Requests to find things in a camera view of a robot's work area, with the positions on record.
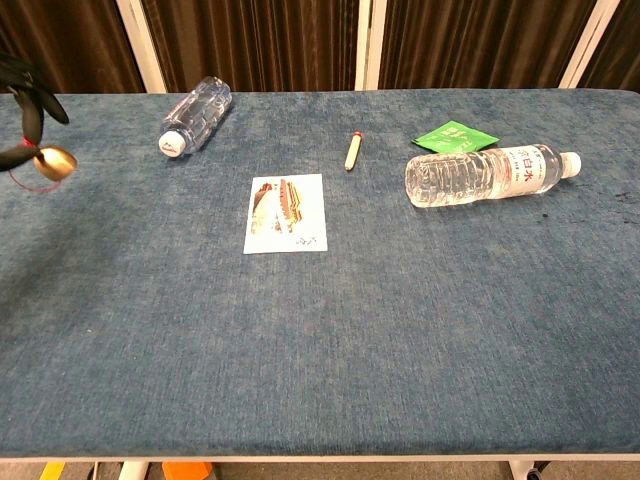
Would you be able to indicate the white frame post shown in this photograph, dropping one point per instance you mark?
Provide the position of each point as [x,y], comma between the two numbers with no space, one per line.
[587,45]
[142,50]
[370,45]

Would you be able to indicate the clear water bottle white label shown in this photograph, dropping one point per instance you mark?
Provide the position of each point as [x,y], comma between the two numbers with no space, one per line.
[475,177]

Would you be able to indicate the cream pencil with red cap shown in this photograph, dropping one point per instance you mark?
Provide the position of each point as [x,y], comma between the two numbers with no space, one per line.
[353,151]

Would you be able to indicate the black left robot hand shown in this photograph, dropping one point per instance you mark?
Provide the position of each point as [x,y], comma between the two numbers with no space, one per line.
[32,112]

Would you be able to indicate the dark brown curtain panel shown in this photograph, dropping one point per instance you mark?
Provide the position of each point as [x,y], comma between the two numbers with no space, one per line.
[255,45]
[85,45]
[620,55]
[480,42]

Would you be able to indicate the blue table cloth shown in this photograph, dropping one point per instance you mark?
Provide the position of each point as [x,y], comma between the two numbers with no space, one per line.
[350,350]

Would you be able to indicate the orange box under table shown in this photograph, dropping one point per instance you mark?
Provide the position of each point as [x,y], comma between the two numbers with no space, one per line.
[186,471]

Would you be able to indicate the white table leg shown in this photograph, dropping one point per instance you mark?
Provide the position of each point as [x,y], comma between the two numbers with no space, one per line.
[520,471]
[134,471]

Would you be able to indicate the clear unlabelled water bottle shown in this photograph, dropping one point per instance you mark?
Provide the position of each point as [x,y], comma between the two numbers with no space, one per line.
[197,120]

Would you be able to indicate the green foil packet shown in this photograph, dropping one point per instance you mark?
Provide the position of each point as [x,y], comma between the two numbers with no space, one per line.
[452,137]

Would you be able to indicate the postcard with building picture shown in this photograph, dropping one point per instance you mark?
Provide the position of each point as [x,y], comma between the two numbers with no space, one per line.
[286,214]

